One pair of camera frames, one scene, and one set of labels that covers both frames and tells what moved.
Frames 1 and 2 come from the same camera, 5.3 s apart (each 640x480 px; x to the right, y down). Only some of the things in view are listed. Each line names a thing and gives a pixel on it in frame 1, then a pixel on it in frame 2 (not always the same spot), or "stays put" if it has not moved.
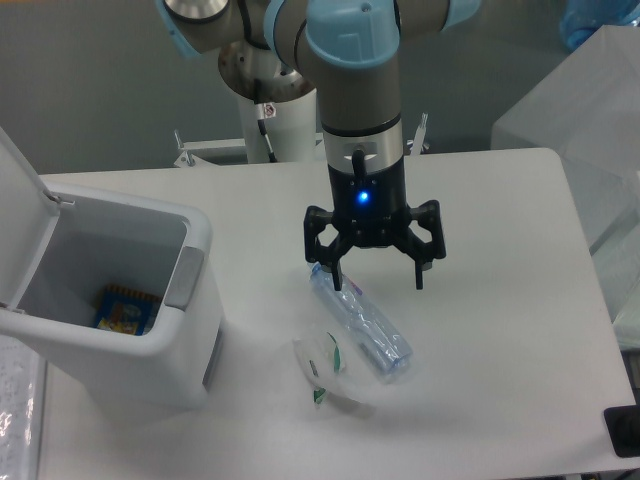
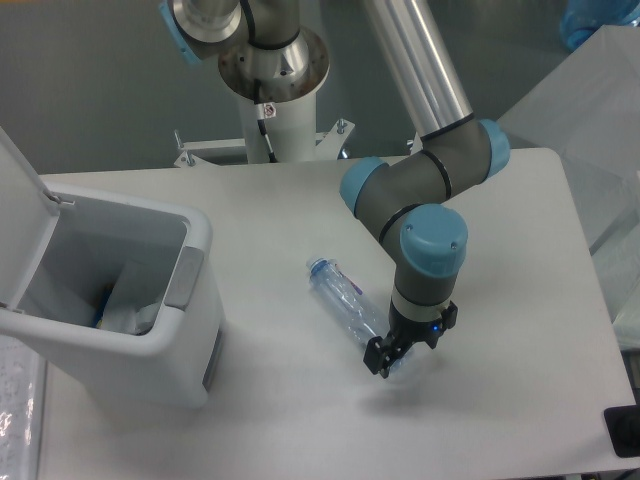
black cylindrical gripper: (371, 208) -> (405, 332)
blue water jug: (581, 19) stays put
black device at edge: (623, 424) stays put
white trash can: (60, 245) stays put
